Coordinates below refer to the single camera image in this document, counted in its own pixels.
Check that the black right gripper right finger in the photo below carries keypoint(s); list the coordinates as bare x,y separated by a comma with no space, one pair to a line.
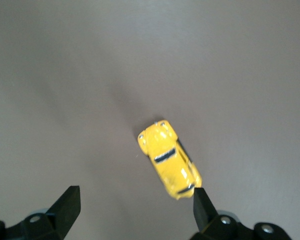
215,227

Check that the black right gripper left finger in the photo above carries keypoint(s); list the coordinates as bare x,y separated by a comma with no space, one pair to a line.
52,222

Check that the yellow toy beetle car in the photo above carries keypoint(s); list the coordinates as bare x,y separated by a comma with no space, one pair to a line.
170,165

